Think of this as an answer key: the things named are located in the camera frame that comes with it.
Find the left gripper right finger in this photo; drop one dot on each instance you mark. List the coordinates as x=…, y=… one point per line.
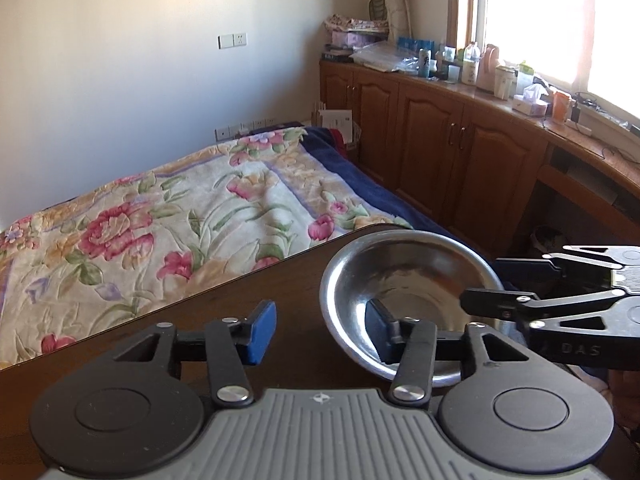
x=492, y=364

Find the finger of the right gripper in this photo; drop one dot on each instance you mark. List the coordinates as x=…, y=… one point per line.
x=551, y=269
x=512, y=304

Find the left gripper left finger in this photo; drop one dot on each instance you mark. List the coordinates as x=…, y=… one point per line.
x=227, y=346

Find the small steel bowl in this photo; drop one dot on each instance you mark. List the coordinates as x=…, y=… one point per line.
x=415, y=274

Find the person's right hand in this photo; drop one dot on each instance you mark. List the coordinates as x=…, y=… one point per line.
x=622, y=391

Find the wooden cabinet row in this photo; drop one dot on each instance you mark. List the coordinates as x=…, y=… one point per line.
x=481, y=170

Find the floral bed blanket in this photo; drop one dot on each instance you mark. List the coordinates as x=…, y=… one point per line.
x=142, y=242

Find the tissue box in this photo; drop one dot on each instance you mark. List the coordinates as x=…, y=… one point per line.
x=532, y=102

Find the bottles on cabinet top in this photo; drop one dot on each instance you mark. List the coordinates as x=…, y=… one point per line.
x=473, y=66

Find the white paper box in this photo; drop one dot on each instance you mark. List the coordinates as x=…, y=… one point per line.
x=342, y=121

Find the clutter pile on cabinet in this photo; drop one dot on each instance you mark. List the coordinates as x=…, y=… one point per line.
x=375, y=43

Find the wall socket strip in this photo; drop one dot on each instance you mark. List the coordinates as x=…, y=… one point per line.
x=226, y=133

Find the white wall switch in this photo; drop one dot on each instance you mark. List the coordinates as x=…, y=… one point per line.
x=238, y=39

